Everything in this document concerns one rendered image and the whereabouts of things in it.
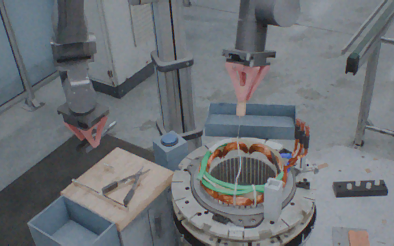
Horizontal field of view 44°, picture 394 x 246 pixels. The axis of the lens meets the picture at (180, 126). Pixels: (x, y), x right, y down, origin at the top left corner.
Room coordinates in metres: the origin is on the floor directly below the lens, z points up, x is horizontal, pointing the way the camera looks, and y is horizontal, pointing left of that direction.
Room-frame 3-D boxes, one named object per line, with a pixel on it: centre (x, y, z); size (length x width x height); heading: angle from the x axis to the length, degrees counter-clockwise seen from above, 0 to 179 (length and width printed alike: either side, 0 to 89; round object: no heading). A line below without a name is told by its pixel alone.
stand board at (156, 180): (0.87, 0.16, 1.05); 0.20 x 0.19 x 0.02; 140
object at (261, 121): (1.10, -0.20, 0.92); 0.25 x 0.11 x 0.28; 76
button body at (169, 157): (1.06, 0.03, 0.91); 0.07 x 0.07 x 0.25; 32
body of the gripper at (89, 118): (0.88, 0.21, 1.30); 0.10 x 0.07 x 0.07; 50
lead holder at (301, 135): (0.80, -0.25, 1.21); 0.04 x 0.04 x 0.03; 54
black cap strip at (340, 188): (1.04, -0.52, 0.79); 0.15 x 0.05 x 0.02; 85
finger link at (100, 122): (0.88, 0.20, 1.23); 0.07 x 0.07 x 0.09; 50
